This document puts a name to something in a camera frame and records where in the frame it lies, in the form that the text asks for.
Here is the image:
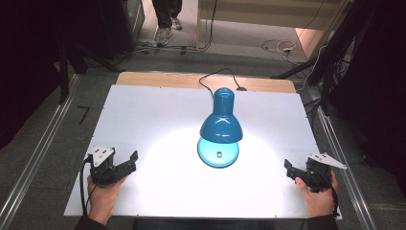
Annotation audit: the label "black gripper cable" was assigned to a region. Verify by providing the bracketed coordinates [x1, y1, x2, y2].
[328, 181, 341, 219]
[79, 155, 98, 218]

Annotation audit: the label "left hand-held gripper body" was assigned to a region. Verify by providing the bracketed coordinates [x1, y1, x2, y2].
[87, 146, 129, 187]

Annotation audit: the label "white floor cable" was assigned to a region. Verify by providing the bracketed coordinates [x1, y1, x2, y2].
[260, 38, 303, 64]

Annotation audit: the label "black floor cables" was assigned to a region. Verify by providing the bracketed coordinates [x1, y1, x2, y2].
[114, 0, 219, 60]

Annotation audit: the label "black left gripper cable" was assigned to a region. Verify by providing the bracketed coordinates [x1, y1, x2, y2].
[79, 155, 98, 218]

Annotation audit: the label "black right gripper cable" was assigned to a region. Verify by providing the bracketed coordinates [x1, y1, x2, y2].
[328, 181, 341, 219]

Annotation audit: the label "black lamp cable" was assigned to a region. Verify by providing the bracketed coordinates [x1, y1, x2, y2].
[198, 67, 247, 98]

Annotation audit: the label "black metal stand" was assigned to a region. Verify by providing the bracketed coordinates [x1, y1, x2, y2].
[270, 0, 377, 111]
[56, 41, 118, 105]

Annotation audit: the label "person's left hand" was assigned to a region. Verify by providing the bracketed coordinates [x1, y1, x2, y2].
[86, 173, 129, 225]

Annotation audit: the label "metal floor rail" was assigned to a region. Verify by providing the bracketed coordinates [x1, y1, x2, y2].
[0, 74, 81, 226]
[307, 85, 378, 230]

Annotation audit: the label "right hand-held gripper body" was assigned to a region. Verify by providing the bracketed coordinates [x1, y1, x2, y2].
[304, 151, 349, 194]

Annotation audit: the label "person's right hand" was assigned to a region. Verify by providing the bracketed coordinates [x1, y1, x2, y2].
[294, 170, 340, 219]

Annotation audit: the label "blue desk lamp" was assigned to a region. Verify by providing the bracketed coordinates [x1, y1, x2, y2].
[196, 86, 243, 169]

